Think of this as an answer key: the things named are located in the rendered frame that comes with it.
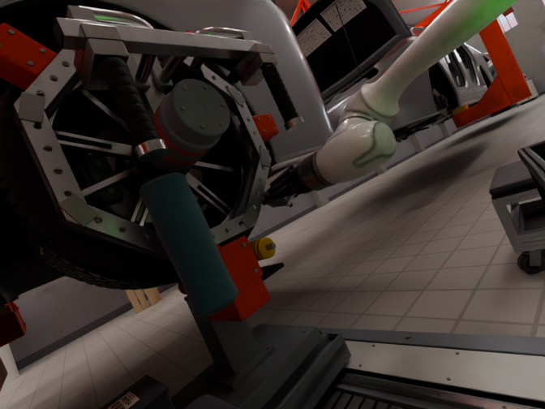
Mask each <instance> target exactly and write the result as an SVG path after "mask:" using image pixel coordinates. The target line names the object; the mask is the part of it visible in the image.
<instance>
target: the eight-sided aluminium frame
mask: <svg viewBox="0 0 545 409"><path fill-rule="evenodd" d="M193 58H194V57H186V59H185V60H184V61H183V62H182V64H181V66H180V67H179V68H178V69H177V71H176V72H175V73H174V74H175V75H176V76H177V77H178V78H179V79H181V80H184V79H185V78H186V75H187V72H188V70H189V67H190V65H191V62H192V60H193ZM74 59H75V50H64V49H62V50H61V51H60V53H59V54H58V55H57V56H56V57H55V58H54V60H53V61H52V62H51V63H50V64H49V65H48V66H47V67H46V69H44V70H43V72H42V73H40V75H39V76H38V77H37V78H36V79H35V80H34V81H33V82H32V84H31V85H30V86H29V87H28V88H27V89H26V91H25V92H22V93H21V96H20V97H19V99H18V100H17V101H16V102H15V103H14V113H15V123H16V125H17V127H18V128H19V135H20V136H22V137H23V139H24V143H25V144H26V146H27V148H28V151H29V153H30V155H31V157H32V159H33V162H34V164H35V166H36V168H37V171H38V173H39V175H40V177H41V179H42V182H43V184H44V185H45V188H46V191H47V192H48V194H49V197H50V199H51V201H52V203H53V205H54V207H55V210H56V215H57V216H59V219H60V221H61V223H62V225H63V227H65V228H67V229H70V230H74V231H76V232H77V233H78V234H84V235H88V236H91V237H93V238H95V239H99V240H102V241H105V242H107V243H112V244H113V245H116V246H119V247H121V248H125V249H128V250H131V251H133V252H137V253H139V254H142V255H145V256H149V257H151V258H153V259H156V260H159V261H160V262H165V263H168V264H171V265H173V264H172V262H171V260H170V258H169V256H168V254H167V252H166V250H165V248H164V246H163V244H162V242H161V240H160V238H159V236H158V234H157V232H156V231H154V230H150V229H148V228H146V227H144V226H141V225H138V224H136V223H134V222H130V221H128V220H126V219H123V218H121V217H118V216H115V215H113V214H111V213H107V212H106V211H103V210H101V209H98V208H95V207H93V206H91V205H88V204H87V202H86V200H85V199H84V196H83V193H82V192H81V190H80V188H79V185H78V183H77V181H76V179H75V176H74V174H73V172H72V170H71V168H70V166H69V163H68V161H67V159H66V157H65V154H64V152H63V151H62V148H61V145H60V144H59V142H58V139H57V137H56V135H55V133H54V130H53V128H52V126H51V124H50V122H49V119H50V117H51V116H52V115H53V113H54V112H55V111H56V109H57V108H58V107H59V106H60V105H61V104H62V102H63V101H64V99H65V98H66V97H67V95H68V94H69V93H70V91H71V90H72V89H73V88H74V87H75V85H76V84H77V83H78V82H79V80H80V78H79V75H78V72H77V70H76V69H75V66H74ZM201 70H202V72H203V73H204V77H203V78H202V80H201V81H203V82H205V83H206V84H209V85H210V86H212V87H213V88H215V89H216V90H217V91H218V92H219V93H220V94H221V96H222V97H223V98H224V100H225V102H226V104H227V106H228V108H229V111H230V124H231V127H232V128H233V130H234V133H235V135H236V137H237V139H238V142H239V143H240V146H241V148H242V150H243V152H244V154H245V157H246V159H247V161H248V163H249V166H248V170H247V175H246V178H245V181H244V184H243V188H242V193H241V196H240V199H239V202H238V207H237V211H236V214H235V217H234V219H231V220H229V221H227V222H224V223H222V224H220V225H219V226H215V227H213V228H212V229H210V231H211V233H212V236H213V238H214V241H215V243H216V245H217V244H219V243H221V242H223V241H225V240H227V239H229V238H231V237H233V236H235V235H237V234H239V233H241V232H243V231H245V230H249V229H250V228H251V227H253V226H255V225H256V224H257V220H258V217H259V216H260V215H259V213H260V206H261V202H262V199H263V195H264V189H265V184H266V181H267V177H268V171H269V167H271V164H270V163H271V160H272V159H271V157H270V155H269V152H268V150H267V149H266V147H265V144H264V142H263V140H262V138H261V136H260V133H259V131H258V129H257V127H256V125H255V122H254V120H253V118H252V117H251V113H250V111H249V109H248V108H247V104H246V102H245V101H246V100H245V99H244V98H243V97H242V94H241V93H240V92H239V91H238V90H237V89H236V88H235V87H234V86H231V85H230V84H228V83H227V82H226V81H224V80H223V79H222V78H221V77H220V76H218V75H217V74H215V73H214V72H213V71H211V70H210V69H208V68H207V67H206V66H205V65H204V64H202V66H201Z"/></svg>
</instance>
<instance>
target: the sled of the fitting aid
mask: <svg viewBox="0 0 545 409"><path fill-rule="evenodd" d="M319 332H320V335H321V337H322V340H321V341H320V343H319V344H318V345H317V346H316V347H315V348H314V350H313V351H312V352H311V353H310V354H309V355H308V357H307V358H306V359H305V360H304V361H303V362H302V363H301V364H300V365H299V366H298V368H297V369H296V370H295V371H294V372H293V373H292V375H291V376H290V377H289V378H288V379H287V380H286V382H285V383H284V384H283V385H282V386H281V388H280V389H279V390H278V391H277V392H276V393H275V394H274V395H273V396H272V397H271V398H270V399H269V401H268V402H267V403H266V404H265V405H264V407H263V408H262V409H313V408H314V407H315V405H316V404H317V403H318V402H319V400H320V399H321V397H322V396H323V395H324V393H325V391H326V390H327V389H328V387H329V386H330V385H331V384H332V382H333V381H334V379H335V378H336V376H337V375H338V373H339V372H340V371H341V370H342V368H343V367H344V365H345V364H346V362H347V361H348V359H349V358H350V357H351V354H350V351H349V349H348V347H347V345H346V343H345V340H344V338H343V336H342V334H341V333H328V332H321V331H320V330H319Z"/></svg>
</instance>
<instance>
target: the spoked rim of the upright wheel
mask: <svg viewBox="0 0 545 409"><path fill-rule="evenodd" d="M119 116H121V113H120V111H119V109H118V107H117V104H116V102H115V100H114V98H113V95H112V93H111V92H110V90H92V91H88V90H86V89H85V88H84V86H83V84H82V81H81V80H79V82H78V83H77V84H76V85H75V87H74V88H73V89H72V90H71V91H70V93H69V94H68V95H67V97H66V98H65V99H64V101H63V102H62V104H61V105H60V106H59V107H58V108H57V109H56V111H55V112H54V113H53V115H52V116H51V117H50V119H49V122H50V124H51V126H52V128H53V130H54V133H55V135H56V137H57V139H58V142H59V144H60V145H61V148H62V149H70V150H74V151H79V152H84V153H93V154H98V155H103V156H108V157H116V158H121V159H125V163H126V167H127V170H124V171H122V172H120V173H117V174H115V175H113V176H111V177H108V178H107V179H104V180H101V181H100V182H98V183H95V184H93V185H91V186H89V187H86V188H84V189H82V190H81V192H82V193H83V196H84V199H86V198H88V197H90V196H93V195H95V194H97V193H98V192H101V191H103V190H105V189H107V188H109V187H112V186H113V185H115V184H117V183H120V182H122V181H124V180H126V179H129V178H130V177H132V178H133V179H134V180H135V181H136V182H137V183H138V184H139V185H141V186H143V185H144V184H145V183H146V182H148V181H150V180H152V179H154V178H156V177H159V176H162V175H164V174H169V173H174V172H178V173H181V174H184V175H186V178H187V183H188V185H189V187H190V189H191V190H192V192H193V194H195V195H196V196H197V197H198V198H200V199H201V200H202V201H203V202H204V203H205V204H206V205H207V206H208V207H207V210H206V214H205V215H204V217H205V219H206V221H207V223H208V227H209V229H212V228H213V227H215V226H219V225H220V224H222V223H224V222H227V221H229V220H231V219H232V218H233V217H234V215H235V214H236V211H237V207H238V202H239V199H240V196H241V193H242V188H243V184H244V181H245V178H246V171H245V164H244V160H243V156H242V151H241V149H240V146H239V143H238V141H237V138H236V136H235V134H234V133H233V131H232V129H231V127H230V126H229V127H228V128H227V130H226V131H225V132H224V133H223V134H222V135H221V138H220V140H219V141H218V142H217V143H216V144H215V145H214V146H213V147H212V148H211V149H210V150H209V151H208V152H207V153H206V154H204V155H203V156H202V157H201V158H200V159H199V160H198V161H197V162H196V163H195V164H194V165H193V166H192V167H191V168H194V169H199V170H203V171H204V173H205V176H206V179H207V184H208V188H206V187H205V186H204V185H203V184H202V183H201V182H200V181H199V180H198V179H196V178H195V177H194V176H193V175H191V174H190V173H189V171H190V168H189V169H187V170H181V171H174V172H171V171H166V172H165V173H163V174H157V173H154V172H152V171H151V170H150V169H149V168H148V167H147V166H146V163H145V161H139V159H138V161H136V158H137V156H136V154H135V144H134V140H132V138H131V135H130V132H129V131H128V129H127V126H126V124H125V122H124V121H123V120H122V119H121V118H119ZM97 118H106V119H107V120H108V121H110V122H111V123H112V124H113V125H114V126H115V127H116V128H118V129H119V130H120V131H122V132H123V133H124V134H125V135H126V136H128V137H129V138H130V139H131V140H132V142H131V145H129V144H122V143H118V142H113V141H109V140H102V139H97V138H93V137H90V136H82V135H78V134H74V133H70V131H72V130H73V129H75V128H76V127H78V126H80V125H82V124H83V123H86V122H89V121H91V120H93V119H97ZM67 140H68V141H67ZM71 141H72V142H71ZM75 142H76V143H75ZM80 143H81V144H80ZM93 145H94V146H93ZM97 146H98V147H97ZM102 147H103V148H102ZM106 148H107V149H106ZM143 201H144V199H143V198H142V197H141V195H140V194H139V196H138V198H137V201H136V202H135V206H134V208H133V210H132V212H131V215H130V218H129V220H128V221H130V222H134V223H135V220H136V218H137V216H138V213H139V210H140V208H141V205H142V203H143ZM147 216H148V210H147V207H146V205H144V209H143V211H142V213H141V216H140V218H139V221H138V225H141V226H144V223H145V222H146V219H147Z"/></svg>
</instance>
